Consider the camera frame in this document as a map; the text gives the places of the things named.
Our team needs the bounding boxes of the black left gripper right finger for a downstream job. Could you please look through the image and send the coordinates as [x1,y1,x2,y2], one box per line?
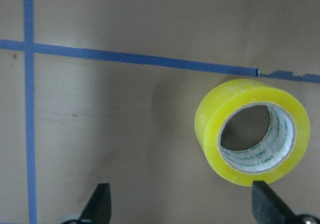
[251,181,296,224]

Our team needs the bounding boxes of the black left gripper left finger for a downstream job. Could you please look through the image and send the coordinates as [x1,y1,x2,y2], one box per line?
[79,183,112,224]

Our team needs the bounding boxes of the brown paper table cover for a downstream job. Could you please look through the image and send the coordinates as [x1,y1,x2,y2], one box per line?
[0,0,320,224]

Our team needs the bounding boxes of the yellow tape roll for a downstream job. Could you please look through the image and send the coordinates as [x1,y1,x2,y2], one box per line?
[194,79,311,186]

